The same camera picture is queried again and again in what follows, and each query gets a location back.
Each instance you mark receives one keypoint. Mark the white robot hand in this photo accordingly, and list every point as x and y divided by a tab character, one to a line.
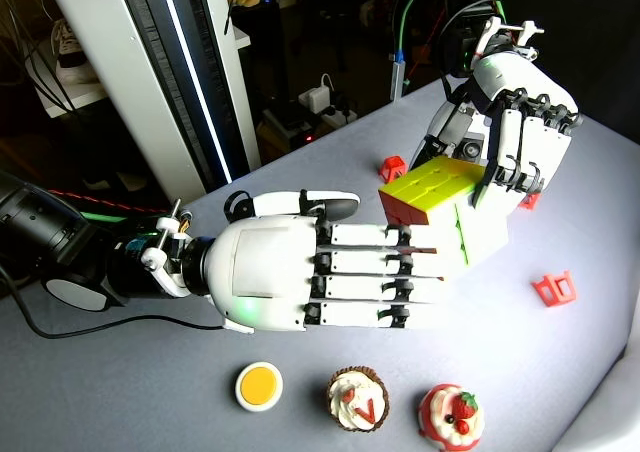
515	77
260	267

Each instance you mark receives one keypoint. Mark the Rubik's cube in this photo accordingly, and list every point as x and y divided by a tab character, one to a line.
425	182

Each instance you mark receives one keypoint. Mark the grey plug with blue band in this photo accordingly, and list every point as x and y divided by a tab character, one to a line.
397	77

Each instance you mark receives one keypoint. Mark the white button with yellow top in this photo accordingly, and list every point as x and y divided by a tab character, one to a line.
258	387

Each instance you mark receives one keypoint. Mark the red toy stool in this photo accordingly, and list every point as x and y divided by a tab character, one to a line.
554	289
392	168
530	202

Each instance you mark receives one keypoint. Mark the black box with red light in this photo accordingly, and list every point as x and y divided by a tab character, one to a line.
285	127

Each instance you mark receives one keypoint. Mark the chocolate cupcake toy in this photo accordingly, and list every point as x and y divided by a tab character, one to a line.
357	402

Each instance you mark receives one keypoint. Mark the grey table cloth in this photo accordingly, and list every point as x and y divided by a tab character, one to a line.
150	397

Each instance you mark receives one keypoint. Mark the white power strip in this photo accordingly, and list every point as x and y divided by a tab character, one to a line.
340	114

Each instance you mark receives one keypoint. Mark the white power adapter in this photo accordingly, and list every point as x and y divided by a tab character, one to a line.
315	99

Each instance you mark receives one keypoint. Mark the black tower case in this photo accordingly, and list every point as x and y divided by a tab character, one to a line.
257	57

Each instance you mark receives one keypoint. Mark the white column with black strips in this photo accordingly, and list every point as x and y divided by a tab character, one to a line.
150	72

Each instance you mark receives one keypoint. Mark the strawberry cake toy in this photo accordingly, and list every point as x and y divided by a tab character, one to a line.
450	417

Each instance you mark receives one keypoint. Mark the white shelf board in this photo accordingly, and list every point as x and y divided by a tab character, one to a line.
70	99

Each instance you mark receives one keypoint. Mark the white sneaker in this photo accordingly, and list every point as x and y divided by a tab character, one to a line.
70	67

